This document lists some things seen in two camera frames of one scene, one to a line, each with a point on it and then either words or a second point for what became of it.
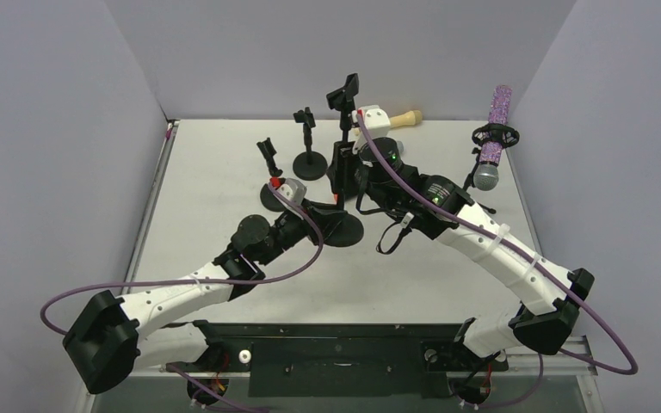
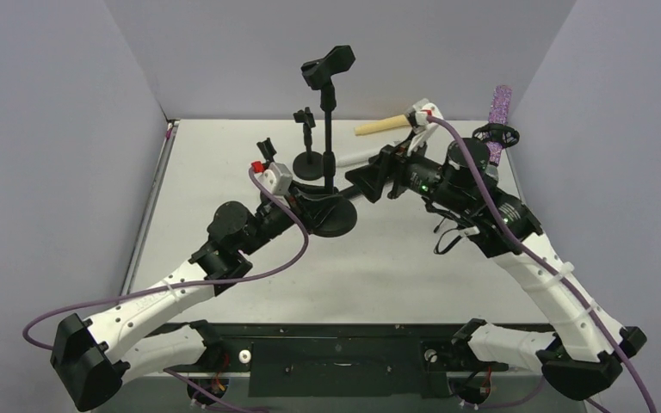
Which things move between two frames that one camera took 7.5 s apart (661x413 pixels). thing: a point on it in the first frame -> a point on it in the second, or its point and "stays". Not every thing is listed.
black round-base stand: x=351 y=225 -> x=328 y=70
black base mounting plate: x=324 y=360 stays
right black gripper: x=341 y=151 -> x=386 y=173
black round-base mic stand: x=310 y=164 stays
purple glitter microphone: x=486 y=175 stays
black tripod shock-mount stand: x=495 y=134 stays
